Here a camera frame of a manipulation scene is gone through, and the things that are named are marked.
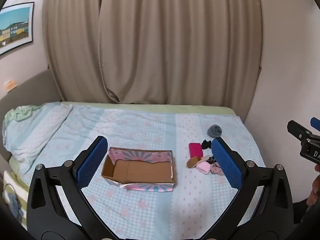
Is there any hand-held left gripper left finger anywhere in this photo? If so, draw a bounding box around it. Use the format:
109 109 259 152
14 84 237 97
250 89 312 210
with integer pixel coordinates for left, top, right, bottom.
26 135 118 240

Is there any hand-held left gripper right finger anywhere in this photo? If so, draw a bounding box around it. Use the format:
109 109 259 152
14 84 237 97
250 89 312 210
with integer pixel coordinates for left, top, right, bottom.
202 137 294 240

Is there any pink fuzzy sock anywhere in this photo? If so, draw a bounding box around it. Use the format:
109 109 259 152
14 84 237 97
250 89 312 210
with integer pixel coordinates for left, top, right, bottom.
196 161 212 174

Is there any round orange-brown soft pad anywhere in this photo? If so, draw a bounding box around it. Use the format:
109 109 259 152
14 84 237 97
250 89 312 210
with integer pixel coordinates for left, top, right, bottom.
186 156 199 169

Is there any magenta cloth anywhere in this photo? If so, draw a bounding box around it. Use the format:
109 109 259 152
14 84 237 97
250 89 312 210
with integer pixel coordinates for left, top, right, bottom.
188 142 203 158

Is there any cardboard box with pink lining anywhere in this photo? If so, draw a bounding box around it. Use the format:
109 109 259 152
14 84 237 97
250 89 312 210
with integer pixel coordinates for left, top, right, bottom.
101 146 177 192

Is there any person's right hand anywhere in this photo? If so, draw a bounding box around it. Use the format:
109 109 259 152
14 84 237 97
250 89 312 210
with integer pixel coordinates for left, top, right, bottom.
307 164 320 207

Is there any grey rolled sock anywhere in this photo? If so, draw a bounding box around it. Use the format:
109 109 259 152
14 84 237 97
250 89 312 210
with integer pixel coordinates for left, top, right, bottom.
207 124 223 139

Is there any light blue dotted pillow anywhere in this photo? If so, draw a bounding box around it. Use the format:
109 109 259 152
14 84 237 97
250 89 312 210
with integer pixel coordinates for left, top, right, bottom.
2 102 74 176

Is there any dark cloth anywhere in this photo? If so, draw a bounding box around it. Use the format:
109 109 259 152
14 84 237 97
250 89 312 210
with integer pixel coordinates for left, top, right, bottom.
292 198 310 226

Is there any green mattress sheet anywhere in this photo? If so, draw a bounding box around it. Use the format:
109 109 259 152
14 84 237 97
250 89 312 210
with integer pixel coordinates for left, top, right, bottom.
9 101 241 189

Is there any green crumpled cloth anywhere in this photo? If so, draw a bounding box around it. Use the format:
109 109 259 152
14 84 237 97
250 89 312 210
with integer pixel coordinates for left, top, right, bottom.
4 104 43 123

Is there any beige padded headboard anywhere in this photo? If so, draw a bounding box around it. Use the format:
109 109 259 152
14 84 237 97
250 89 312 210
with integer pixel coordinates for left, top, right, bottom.
0 69 63 165

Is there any beige curtain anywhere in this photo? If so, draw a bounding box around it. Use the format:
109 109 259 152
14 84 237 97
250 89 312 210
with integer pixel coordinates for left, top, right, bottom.
99 0 263 111
42 0 108 103

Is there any framed wall poster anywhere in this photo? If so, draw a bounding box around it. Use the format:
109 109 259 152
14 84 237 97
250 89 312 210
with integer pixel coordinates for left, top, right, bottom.
0 2 34 56

